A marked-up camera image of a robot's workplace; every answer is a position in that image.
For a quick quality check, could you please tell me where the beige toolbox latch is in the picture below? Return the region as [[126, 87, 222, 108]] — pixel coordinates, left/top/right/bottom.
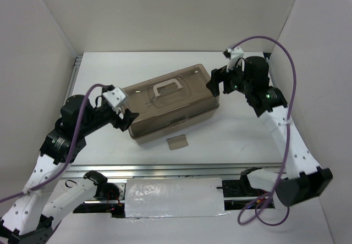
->
[[167, 135, 189, 151]]

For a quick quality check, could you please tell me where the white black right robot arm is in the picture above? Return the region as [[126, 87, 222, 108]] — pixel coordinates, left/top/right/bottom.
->
[[206, 57, 333, 207]]

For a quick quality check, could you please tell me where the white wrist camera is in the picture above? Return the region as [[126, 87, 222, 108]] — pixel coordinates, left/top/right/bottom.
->
[[223, 46, 244, 72], [102, 85, 129, 113]]

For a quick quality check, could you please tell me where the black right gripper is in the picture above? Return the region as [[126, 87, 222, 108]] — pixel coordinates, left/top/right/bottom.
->
[[205, 58, 252, 97]]

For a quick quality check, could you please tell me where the beige plastic toolbox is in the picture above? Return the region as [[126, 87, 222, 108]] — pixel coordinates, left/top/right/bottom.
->
[[122, 64, 219, 145]]

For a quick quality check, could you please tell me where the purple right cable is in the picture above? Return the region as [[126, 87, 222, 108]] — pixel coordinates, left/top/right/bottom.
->
[[236, 36, 297, 226]]

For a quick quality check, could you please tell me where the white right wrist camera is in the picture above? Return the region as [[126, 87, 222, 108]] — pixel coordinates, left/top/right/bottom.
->
[[223, 46, 244, 72]]

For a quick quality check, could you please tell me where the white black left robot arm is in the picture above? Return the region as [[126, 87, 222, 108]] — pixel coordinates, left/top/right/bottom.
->
[[1, 89, 138, 243]]

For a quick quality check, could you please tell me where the aluminium rail frame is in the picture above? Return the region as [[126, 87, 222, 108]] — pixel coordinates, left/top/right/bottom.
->
[[62, 52, 282, 179]]

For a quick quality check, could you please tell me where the silver foil sheet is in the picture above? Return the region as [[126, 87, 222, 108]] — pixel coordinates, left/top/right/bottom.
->
[[124, 178, 225, 218]]

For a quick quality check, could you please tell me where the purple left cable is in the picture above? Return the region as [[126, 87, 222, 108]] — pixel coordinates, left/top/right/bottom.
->
[[0, 83, 111, 203]]

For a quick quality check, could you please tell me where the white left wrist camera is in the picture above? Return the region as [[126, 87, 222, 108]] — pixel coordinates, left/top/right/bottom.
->
[[102, 85, 129, 113]]

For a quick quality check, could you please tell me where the purple cable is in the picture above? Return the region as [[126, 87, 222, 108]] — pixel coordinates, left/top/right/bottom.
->
[[236, 36, 297, 226], [0, 83, 111, 203]]

